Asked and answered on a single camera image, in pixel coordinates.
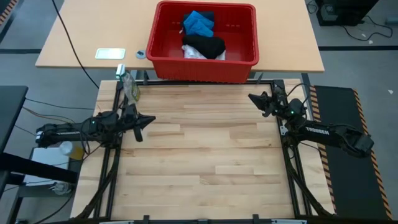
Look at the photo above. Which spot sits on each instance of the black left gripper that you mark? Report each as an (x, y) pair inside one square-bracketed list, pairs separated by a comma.
[(127, 118)]

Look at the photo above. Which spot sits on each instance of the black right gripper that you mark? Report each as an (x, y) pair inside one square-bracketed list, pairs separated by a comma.
[(286, 107)]

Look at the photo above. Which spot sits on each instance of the red plastic laundry bin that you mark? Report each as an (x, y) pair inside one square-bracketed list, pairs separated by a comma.
[(202, 68)]

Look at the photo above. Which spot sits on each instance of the black garment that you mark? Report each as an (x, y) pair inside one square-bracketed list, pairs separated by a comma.
[(205, 45)]

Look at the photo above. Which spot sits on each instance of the white button shirt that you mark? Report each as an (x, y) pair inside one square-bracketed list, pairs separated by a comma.
[(191, 53)]

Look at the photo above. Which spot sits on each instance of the blue garment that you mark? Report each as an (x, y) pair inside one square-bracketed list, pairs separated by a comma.
[(197, 25)]

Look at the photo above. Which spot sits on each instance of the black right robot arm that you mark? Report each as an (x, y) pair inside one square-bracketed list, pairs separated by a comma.
[(329, 135)]

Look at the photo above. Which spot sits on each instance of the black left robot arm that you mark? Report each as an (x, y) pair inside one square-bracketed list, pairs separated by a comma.
[(71, 130)]

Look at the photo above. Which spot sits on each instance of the small grey round object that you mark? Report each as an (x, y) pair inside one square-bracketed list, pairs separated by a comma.
[(140, 53)]

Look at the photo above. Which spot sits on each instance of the yellow item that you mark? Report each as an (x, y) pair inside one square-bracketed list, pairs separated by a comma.
[(77, 153)]

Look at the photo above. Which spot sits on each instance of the white card on desk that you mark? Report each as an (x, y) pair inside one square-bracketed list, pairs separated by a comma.
[(110, 53)]

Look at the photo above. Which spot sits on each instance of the white paper cup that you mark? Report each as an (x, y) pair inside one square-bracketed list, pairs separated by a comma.
[(66, 147)]

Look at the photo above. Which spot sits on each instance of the white box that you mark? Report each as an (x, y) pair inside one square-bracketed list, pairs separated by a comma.
[(46, 158)]

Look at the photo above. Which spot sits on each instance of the clear plastic cup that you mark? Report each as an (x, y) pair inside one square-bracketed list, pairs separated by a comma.
[(60, 188)]

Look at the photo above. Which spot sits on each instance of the light wooden desk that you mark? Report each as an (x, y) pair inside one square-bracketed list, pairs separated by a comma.
[(93, 25)]

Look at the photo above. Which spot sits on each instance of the black hazard striped floor mat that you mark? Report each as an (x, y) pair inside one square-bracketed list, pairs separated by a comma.
[(348, 174)]

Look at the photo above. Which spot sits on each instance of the black table beam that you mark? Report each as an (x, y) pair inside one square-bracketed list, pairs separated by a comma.
[(31, 168)]

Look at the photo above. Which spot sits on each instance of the black equipment cabinet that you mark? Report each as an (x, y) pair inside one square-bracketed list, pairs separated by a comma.
[(348, 12)]

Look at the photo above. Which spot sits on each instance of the black side table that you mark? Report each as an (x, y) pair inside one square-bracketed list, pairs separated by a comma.
[(11, 109)]

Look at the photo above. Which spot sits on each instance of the hazard striped floor strip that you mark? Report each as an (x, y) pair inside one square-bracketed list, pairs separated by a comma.
[(9, 7)]

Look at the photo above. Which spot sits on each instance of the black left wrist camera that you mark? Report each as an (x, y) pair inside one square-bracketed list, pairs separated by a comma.
[(137, 134)]

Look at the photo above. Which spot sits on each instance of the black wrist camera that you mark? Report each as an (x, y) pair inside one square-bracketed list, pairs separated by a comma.
[(137, 134), (278, 88)]

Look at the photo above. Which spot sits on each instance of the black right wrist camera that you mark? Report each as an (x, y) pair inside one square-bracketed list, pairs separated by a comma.
[(278, 88)]

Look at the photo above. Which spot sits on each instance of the black frame crossbar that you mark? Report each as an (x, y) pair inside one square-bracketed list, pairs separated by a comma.
[(202, 82)]

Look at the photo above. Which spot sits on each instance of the black frame rail with plates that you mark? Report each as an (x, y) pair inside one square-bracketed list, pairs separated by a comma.
[(202, 221)]

